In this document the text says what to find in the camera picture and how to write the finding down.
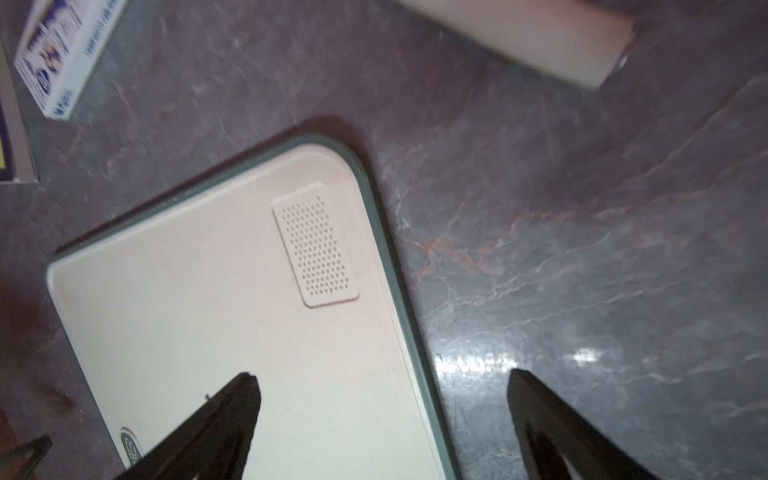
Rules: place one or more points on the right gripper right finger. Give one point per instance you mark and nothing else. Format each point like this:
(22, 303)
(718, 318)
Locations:
(555, 440)

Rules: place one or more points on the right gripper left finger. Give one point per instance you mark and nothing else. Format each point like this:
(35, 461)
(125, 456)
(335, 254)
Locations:
(213, 443)

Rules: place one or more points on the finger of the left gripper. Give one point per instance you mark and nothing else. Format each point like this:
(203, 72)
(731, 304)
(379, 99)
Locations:
(20, 462)

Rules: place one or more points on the beige cutting board green rim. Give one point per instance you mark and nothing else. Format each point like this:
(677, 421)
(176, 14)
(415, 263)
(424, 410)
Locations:
(282, 267)

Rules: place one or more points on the knife with cream handle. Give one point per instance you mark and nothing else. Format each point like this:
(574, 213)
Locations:
(574, 41)

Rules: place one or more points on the dark blue notebook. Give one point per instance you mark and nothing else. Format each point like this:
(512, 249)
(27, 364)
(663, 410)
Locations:
(17, 163)

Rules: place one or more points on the white toothpaste box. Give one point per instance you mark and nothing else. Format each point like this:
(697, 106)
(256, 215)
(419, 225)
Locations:
(60, 45)

